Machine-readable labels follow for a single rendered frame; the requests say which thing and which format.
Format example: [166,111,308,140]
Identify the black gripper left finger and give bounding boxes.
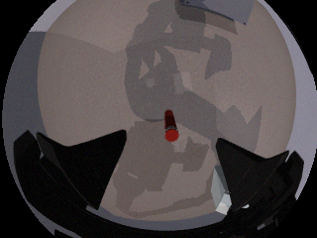
[36,130,127,210]

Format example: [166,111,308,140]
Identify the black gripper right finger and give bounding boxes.
[215,139,290,211]

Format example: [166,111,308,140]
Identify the red peg with white band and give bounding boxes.
[165,110,178,142]

